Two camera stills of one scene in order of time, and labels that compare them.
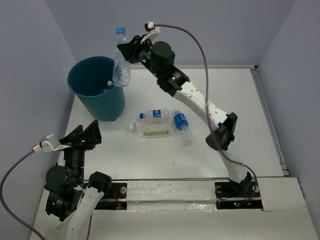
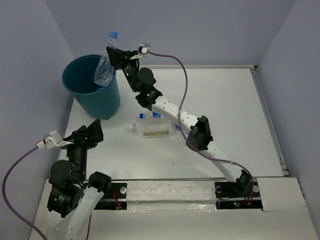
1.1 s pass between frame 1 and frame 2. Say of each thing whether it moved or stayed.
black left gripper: stayed
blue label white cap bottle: moved
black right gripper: moved
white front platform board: stayed
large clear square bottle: stayed
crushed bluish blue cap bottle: moved
